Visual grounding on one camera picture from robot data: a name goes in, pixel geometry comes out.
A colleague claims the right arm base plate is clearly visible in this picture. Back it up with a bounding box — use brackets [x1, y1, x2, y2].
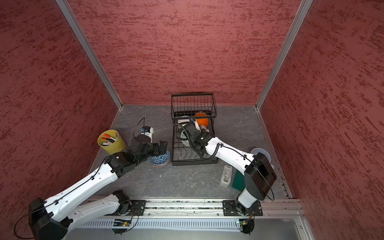
[222, 200, 263, 217]

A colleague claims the blue triangle pattern bowl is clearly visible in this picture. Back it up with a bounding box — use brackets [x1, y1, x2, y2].
[150, 150, 171, 165]

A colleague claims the green sponge pad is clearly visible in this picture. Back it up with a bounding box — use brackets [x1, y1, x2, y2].
[232, 171, 246, 192]

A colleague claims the yellow-green pen cup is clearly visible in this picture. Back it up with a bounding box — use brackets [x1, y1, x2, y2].
[97, 130, 128, 155]

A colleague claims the orange plastic bowl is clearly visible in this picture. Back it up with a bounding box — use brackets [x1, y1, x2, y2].
[195, 112, 210, 128]

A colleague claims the red white sunburst bowl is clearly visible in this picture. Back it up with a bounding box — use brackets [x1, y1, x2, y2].
[200, 125, 210, 132]

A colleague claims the red marker in cup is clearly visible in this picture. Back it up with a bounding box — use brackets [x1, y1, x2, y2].
[102, 138, 116, 142]

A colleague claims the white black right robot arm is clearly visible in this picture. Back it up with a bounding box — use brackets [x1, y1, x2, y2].
[174, 122, 277, 216]

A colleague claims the white ceramic bowl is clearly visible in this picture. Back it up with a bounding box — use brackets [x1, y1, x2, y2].
[177, 116, 190, 126]

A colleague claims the patterned bowl stack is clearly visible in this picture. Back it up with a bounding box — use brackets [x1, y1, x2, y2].
[152, 162, 169, 168]

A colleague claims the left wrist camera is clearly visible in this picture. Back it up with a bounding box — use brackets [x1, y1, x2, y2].
[141, 126, 154, 143]

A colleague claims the translucent measuring cup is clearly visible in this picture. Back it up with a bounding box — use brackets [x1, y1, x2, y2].
[251, 148, 272, 163]

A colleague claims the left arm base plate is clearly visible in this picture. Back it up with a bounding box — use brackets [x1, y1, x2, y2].
[118, 200, 147, 217]

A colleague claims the black wire dish rack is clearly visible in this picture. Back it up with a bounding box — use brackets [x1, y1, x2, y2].
[171, 93, 218, 166]

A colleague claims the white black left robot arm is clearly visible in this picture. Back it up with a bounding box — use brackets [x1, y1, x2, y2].
[27, 135, 168, 240]

